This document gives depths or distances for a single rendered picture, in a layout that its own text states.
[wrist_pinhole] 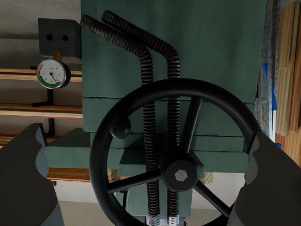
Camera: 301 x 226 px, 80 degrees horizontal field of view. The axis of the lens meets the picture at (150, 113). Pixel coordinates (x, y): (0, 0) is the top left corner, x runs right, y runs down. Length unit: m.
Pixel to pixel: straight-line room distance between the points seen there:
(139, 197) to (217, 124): 0.26
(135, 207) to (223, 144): 0.27
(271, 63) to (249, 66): 0.82
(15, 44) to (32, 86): 0.68
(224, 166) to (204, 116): 0.15
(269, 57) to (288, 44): 0.52
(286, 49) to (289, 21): 0.21
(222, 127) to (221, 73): 0.14
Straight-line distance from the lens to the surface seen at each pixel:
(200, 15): 0.50
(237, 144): 0.53
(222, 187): 3.49
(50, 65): 0.45
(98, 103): 0.47
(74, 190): 3.67
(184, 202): 0.44
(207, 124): 0.49
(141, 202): 0.44
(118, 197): 0.95
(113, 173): 0.53
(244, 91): 0.52
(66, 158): 0.54
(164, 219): 0.48
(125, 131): 0.22
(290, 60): 1.86
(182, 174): 0.29
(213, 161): 0.52
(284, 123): 1.89
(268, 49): 1.33
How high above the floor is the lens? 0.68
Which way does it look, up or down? 8 degrees up
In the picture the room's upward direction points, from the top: 178 degrees counter-clockwise
